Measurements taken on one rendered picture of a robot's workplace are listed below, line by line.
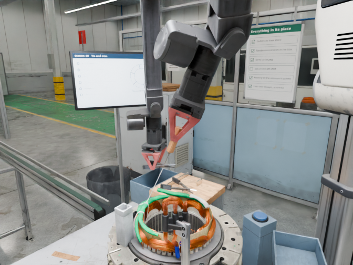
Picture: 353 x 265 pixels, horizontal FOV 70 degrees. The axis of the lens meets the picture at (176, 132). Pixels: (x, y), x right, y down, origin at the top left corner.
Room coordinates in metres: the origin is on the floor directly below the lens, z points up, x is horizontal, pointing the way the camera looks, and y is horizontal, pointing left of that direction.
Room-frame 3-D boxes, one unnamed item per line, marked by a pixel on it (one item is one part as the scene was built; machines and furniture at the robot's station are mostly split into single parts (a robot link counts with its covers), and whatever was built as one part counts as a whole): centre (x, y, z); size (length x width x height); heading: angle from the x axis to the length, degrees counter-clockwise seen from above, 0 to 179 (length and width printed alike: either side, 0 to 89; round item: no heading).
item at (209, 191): (0.82, -0.04, 1.05); 0.20 x 0.19 x 0.02; 53
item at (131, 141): (3.27, 0.31, 0.60); 1.02 x 0.55 x 1.20; 50
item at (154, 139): (0.92, 0.08, 1.22); 0.10 x 0.07 x 0.07; 163
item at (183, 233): (0.40, -0.01, 1.20); 0.02 x 0.01 x 0.03; 48
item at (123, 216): (0.50, 0.12, 1.14); 0.03 x 0.03 x 0.09; 56
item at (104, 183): (2.08, 0.60, 0.39); 0.39 x 0.39 x 0.35
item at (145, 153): (0.90, 0.09, 1.15); 0.07 x 0.07 x 0.09; 73
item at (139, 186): (0.92, 0.08, 0.92); 0.17 x 0.11 x 0.28; 143
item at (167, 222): (0.41, 0.00, 1.21); 0.04 x 0.04 x 0.03; 56
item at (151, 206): (0.59, 0.06, 1.12); 0.06 x 0.02 x 0.04; 146
